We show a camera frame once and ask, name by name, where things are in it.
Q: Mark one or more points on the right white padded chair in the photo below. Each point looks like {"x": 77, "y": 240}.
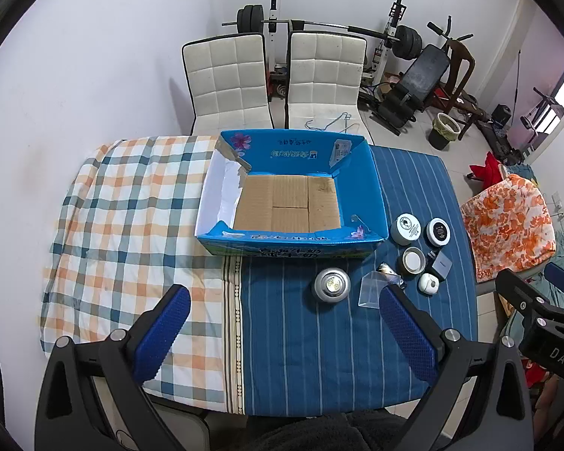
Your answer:
{"x": 324, "y": 78}

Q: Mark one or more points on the plaid and blue tablecloth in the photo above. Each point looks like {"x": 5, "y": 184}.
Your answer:
{"x": 256, "y": 340}

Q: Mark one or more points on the red cloth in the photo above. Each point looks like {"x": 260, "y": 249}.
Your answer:
{"x": 489, "y": 173}

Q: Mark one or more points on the wire clothes hanger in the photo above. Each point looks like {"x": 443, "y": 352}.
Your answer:
{"x": 343, "y": 123}

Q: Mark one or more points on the blue cardboard box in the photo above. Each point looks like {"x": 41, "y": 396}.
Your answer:
{"x": 291, "y": 193}

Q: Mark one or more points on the orange floral cushion chair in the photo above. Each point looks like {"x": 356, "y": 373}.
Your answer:
{"x": 509, "y": 227}

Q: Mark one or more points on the small colourful tube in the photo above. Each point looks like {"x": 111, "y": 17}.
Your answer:
{"x": 389, "y": 272}

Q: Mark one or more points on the white padded chair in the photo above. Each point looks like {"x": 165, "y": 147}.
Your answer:
{"x": 324, "y": 78}
{"x": 227, "y": 82}

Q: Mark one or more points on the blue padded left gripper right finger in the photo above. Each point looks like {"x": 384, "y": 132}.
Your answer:
{"x": 412, "y": 331}

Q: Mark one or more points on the left white padded chair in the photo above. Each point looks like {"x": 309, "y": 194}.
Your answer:
{"x": 227, "y": 82}

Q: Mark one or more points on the white jar with logo lid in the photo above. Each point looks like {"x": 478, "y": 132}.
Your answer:
{"x": 406, "y": 229}

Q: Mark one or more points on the grey square box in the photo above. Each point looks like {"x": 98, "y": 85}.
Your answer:
{"x": 439, "y": 265}

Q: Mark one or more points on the small silver lid jar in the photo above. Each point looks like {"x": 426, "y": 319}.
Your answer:
{"x": 412, "y": 261}

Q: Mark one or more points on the white jar with black lid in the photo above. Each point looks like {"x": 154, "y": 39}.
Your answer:
{"x": 438, "y": 233}

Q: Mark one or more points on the silver round tin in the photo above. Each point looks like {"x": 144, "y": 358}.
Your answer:
{"x": 331, "y": 285}

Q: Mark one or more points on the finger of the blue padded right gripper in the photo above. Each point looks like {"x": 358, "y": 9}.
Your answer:
{"x": 526, "y": 299}
{"x": 554, "y": 274}

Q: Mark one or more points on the small white rounded case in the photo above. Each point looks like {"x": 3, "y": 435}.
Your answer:
{"x": 428, "y": 284}

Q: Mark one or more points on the waste bin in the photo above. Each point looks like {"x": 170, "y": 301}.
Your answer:
{"x": 444, "y": 130}

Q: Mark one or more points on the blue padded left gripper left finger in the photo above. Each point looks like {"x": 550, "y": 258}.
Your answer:
{"x": 155, "y": 331}

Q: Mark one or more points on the black weight bench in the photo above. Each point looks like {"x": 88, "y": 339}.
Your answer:
{"x": 414, "y": 88}

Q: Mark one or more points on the barbell with rack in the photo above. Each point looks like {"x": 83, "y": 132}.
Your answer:
{"x": 400, "y": 41}

